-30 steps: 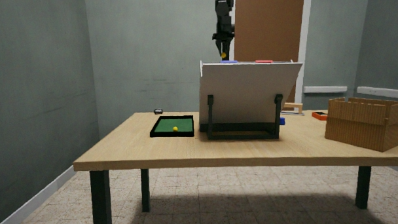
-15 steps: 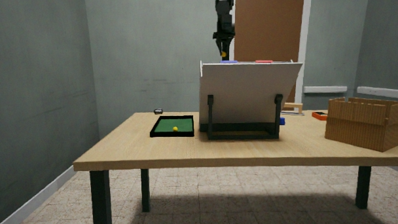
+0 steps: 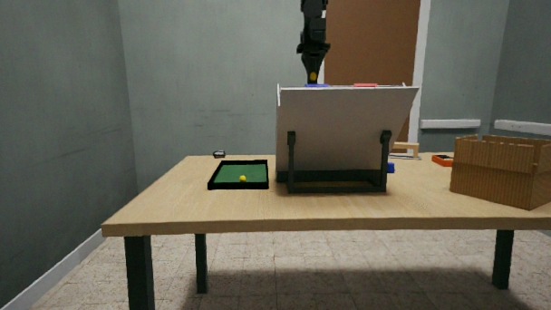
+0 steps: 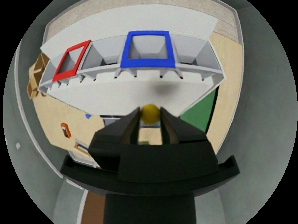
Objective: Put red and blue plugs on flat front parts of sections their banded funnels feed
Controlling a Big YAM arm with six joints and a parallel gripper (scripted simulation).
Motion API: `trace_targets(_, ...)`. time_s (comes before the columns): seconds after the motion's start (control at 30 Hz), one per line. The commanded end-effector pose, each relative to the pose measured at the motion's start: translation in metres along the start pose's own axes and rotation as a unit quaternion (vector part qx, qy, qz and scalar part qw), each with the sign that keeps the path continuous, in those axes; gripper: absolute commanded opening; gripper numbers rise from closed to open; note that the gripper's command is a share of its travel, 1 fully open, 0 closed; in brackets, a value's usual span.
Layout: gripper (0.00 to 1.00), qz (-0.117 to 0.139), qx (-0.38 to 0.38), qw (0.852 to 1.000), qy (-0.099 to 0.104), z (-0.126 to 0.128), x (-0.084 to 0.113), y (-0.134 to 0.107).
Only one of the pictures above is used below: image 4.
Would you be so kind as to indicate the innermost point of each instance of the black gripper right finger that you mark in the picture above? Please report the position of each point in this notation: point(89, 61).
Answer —
point(179, 130)

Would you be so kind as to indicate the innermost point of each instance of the blue square funnel band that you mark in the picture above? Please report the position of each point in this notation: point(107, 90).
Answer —
point(134, 63)

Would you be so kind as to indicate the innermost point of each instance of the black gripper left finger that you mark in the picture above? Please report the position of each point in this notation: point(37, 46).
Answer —
point(121, 129)

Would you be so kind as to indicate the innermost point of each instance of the green tray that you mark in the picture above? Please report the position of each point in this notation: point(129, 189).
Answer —
point(200, 115)

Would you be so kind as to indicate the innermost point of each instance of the red square band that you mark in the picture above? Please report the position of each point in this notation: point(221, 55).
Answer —
point(72, 72)

